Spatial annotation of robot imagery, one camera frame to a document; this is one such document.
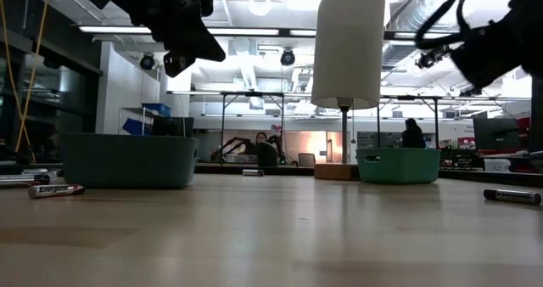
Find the grey chair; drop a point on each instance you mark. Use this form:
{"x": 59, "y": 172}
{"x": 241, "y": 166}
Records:
{"x": 306, "y": 160}

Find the silver ventilation duct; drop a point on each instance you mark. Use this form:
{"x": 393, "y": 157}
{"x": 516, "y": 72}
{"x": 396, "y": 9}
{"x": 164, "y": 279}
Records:
{"x": 420, "y": 7}

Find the long ceiling light strip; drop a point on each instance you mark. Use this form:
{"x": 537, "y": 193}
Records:
{"x": 250, "y": 31}

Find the blue storage bin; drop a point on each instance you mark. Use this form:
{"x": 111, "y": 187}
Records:
{"x": 157, "y": 109}
{"x": 136, "y": 127}

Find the white shade table lamp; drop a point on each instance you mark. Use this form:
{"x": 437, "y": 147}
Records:
{"x": 348, "y": 45}

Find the Energizer silver red battery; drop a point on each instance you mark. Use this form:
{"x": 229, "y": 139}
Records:
{"x": 55, "y": 190}

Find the black ceiling spotlight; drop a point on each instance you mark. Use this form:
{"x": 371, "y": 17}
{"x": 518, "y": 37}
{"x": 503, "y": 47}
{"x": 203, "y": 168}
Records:
{"x": 428, "y": 60}
{"x": 287, "y": 57}
{"x": 471, "y": 91}
{"x": 147, "y": 62}

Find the black folding table frame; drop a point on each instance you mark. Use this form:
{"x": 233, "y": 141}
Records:
{"x": 254, "y": 94}
{"x": 407, "y": 97}

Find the white box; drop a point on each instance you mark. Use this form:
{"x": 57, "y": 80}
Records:
{"x": 497, "y": 165}

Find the black vertical post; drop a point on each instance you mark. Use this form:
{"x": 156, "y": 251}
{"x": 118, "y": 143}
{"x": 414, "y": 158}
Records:
{"x": 537, "y": 121}

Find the dark teal plastic bin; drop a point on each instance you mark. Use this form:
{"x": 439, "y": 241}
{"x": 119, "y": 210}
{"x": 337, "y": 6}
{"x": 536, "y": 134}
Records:
{"x": 127, "y": 161}

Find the silver black AA battery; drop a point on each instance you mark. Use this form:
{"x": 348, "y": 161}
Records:
{"x": 36, "y": 171}
{"x": 25, "y": 178}
{"x": 253, "y": 172}
{"x": 17, "y": 184}
{"x": 513, "y": 196}

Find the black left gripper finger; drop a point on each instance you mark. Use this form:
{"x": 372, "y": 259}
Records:
{"x": 203, "y": 49}
{"x": 176, "y": 64}

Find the black computer monitor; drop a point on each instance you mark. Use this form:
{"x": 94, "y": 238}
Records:
{"x": 496, "y": 134}
{"x": 171, "y": 126}

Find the round pendant light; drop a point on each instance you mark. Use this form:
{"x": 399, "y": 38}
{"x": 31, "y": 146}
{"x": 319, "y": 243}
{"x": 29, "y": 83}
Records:
{"x": 259, "y": 4}

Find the green plastic bin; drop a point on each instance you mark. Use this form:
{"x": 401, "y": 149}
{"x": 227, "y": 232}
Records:
{"x": 399, "y": 168}

